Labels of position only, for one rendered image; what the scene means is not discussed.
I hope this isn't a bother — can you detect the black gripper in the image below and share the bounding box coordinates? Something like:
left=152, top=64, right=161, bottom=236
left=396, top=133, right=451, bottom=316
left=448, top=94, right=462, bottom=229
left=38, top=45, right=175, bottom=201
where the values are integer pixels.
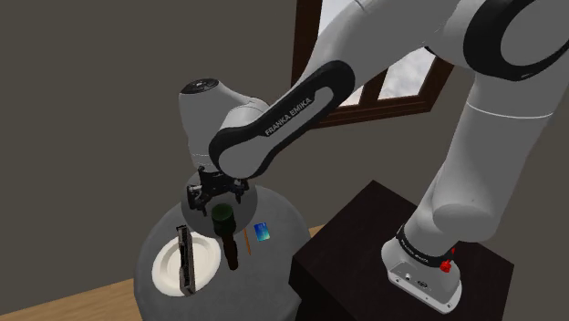
left=186, top=166, right=250, bottom=218

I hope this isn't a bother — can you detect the white plate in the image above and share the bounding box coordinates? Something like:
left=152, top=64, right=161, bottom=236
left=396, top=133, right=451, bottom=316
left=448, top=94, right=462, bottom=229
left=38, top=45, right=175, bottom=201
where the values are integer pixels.
left=151, top=236, right=222, bottom=297

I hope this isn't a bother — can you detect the blue green card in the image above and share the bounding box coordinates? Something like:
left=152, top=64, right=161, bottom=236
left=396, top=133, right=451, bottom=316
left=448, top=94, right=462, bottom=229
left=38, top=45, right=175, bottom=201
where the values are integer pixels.
left=253, top=222, right=272, bottom=243

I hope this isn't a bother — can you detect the brown framed window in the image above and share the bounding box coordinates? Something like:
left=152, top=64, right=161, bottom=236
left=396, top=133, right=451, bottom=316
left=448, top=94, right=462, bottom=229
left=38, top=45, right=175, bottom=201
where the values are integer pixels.
left=291, top=0, right=455, bottom=129

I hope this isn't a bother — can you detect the round grey table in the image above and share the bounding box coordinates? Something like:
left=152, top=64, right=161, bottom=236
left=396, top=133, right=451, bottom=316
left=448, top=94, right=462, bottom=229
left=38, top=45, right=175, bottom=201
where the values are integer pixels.
left=133, top=183, right=312, bottom=321

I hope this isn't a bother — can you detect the black flat remote control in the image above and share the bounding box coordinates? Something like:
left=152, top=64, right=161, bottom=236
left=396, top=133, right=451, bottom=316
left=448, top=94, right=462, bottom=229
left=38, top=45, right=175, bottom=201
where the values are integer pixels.
left=175, top=224, right=197, bottom=297

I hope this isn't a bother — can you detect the dark robot stand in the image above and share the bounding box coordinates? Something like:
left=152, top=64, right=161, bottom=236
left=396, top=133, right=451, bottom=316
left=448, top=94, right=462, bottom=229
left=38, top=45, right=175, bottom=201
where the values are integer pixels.
left=288, top=179, right=515, bottom=321

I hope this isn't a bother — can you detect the dark green flashlight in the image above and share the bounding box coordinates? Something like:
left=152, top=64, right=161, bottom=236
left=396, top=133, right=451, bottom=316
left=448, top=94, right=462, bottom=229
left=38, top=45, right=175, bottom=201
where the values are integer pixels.
left=210, top=202, right=240, bottom=272

